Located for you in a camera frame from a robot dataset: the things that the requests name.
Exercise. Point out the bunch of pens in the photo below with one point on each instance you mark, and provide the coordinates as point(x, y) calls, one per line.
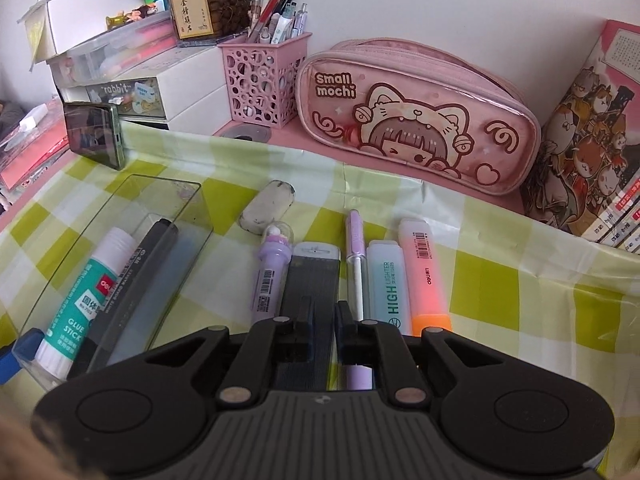
point(277, 15)

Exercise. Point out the printed drawer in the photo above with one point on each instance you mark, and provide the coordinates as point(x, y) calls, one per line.
point(115, 92)

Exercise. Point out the orange highlighter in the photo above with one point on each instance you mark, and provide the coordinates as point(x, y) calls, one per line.
point(425, 275)

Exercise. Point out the blue spine comic book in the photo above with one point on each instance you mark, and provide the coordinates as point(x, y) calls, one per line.
point(630, 240)

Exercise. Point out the green white checkered tablecloth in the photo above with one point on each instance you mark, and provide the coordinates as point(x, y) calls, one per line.
point(500, 285)

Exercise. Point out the white eraser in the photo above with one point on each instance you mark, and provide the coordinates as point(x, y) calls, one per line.
point(265, 207)

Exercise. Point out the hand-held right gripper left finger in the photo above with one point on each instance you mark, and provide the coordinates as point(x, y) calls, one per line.
point(302, 332)

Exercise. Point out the white green glue stick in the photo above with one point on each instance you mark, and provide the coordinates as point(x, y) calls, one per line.
point(85, 305)

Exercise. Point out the yellow notepaper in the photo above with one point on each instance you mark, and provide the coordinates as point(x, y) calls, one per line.
point(35, 35)

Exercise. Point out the pink notebook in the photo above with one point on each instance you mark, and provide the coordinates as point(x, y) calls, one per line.
point(35, 160)

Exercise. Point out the grey desk grommet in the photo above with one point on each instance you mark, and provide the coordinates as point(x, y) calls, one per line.
point(245, 132)

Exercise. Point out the black marker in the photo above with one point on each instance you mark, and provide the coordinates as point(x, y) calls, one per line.
point(145, 265)

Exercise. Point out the green highlighter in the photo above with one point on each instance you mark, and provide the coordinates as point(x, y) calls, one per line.
point(390, 285)

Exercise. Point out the black case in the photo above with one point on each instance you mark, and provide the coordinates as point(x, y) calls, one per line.
point(310, 280)

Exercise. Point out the dark cloth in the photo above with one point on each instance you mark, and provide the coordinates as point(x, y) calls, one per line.
point(10, 112)

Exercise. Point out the white charger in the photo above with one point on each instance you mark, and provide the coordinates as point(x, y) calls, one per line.
point(35, 117)

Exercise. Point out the black smartphone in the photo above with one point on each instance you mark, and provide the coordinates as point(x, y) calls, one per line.
point(90, 132)

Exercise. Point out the small toy figurines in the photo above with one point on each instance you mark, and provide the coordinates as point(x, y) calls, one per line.
point(132, 15)

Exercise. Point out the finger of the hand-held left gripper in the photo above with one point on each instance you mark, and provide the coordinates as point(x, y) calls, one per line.
point(7, 367)
point(31, 338)

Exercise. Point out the pink cartoon pencil case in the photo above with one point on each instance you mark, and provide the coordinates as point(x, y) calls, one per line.
point(425, 125)

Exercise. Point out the purple dome-topped pen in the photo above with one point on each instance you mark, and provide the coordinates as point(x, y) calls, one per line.
point(267, 280)

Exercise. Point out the white drawer unit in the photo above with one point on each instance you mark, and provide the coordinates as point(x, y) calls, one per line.
point(195, 85)

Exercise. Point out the clear plastic tray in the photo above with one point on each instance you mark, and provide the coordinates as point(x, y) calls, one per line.
point(150, 200)

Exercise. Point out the white purple pen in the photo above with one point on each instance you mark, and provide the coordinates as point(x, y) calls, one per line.
point(357, 280)

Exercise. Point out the clear drawer box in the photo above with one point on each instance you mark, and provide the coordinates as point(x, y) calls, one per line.
point(115, 55)

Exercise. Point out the pink perforated pen holder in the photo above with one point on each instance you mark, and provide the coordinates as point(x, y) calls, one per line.
point(260, 80)

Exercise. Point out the clear plant pot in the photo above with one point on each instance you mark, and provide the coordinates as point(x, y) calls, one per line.
point(225, 5)

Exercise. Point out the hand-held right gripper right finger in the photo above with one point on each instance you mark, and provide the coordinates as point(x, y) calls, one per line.
point(345, 332)

